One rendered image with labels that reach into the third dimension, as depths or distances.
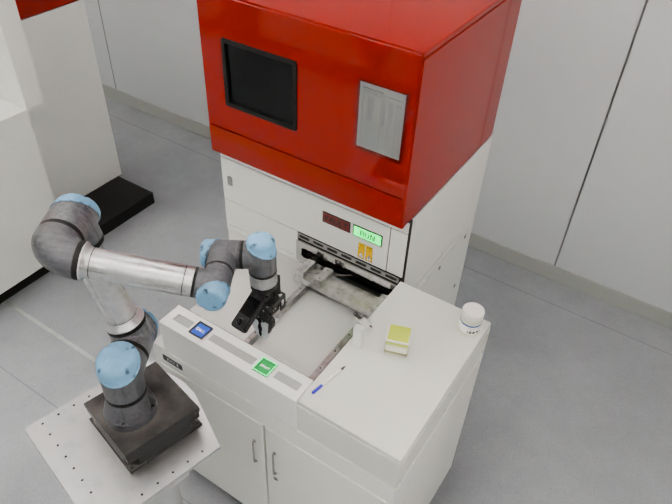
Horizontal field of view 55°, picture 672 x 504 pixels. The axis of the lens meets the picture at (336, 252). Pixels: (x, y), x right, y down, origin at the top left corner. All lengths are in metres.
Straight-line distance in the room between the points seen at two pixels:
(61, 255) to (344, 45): 0.94
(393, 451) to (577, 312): 2.15
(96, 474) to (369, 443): 0.78
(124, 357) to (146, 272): 0.35
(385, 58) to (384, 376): 0.92
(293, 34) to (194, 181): 2.61
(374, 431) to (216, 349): 0.56
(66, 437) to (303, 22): 1.40
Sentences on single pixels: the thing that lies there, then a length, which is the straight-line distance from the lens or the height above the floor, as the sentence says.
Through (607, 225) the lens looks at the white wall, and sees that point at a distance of 3.64.
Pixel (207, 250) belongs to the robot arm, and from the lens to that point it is 1.66.
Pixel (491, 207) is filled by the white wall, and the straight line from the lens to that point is 3.81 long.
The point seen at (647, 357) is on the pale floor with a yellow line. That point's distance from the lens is 3.71.
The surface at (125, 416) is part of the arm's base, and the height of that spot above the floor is 0.97.
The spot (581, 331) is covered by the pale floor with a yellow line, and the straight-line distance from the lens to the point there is 3.68.
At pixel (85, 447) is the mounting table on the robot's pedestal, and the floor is 0.82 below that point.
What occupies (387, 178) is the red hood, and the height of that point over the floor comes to 1.40.
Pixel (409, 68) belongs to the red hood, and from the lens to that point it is 1.80.
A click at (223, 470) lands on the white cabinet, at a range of 2.63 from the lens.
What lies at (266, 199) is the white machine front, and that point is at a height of 1.06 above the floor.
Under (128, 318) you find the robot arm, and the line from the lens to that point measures 1.89.
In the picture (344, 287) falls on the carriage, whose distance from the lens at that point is 2.34.
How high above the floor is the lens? 2.50
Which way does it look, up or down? 41 degrees down
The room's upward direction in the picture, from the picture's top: 3 degrees clockwise
